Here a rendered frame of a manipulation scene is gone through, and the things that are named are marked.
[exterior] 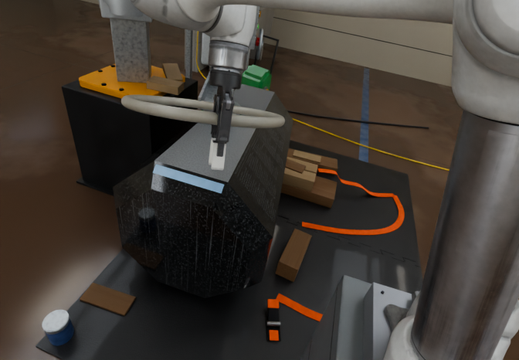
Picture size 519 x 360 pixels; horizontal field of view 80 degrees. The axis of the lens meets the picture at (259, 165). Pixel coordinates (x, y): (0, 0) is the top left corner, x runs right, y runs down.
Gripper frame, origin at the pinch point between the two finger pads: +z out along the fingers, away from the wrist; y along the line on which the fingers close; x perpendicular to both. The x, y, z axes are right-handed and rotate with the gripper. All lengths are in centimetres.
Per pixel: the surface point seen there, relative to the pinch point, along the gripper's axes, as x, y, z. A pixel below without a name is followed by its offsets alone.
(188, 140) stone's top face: 0, 72, 10
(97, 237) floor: 44, 118, 84
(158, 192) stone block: 12, 51, 29
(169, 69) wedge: 8, 154, -22
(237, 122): -3.9, -1.1, -8.6
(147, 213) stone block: 16, 59, 42
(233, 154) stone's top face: -19, 60, 13
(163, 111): 13.5, 2.5, -8.9
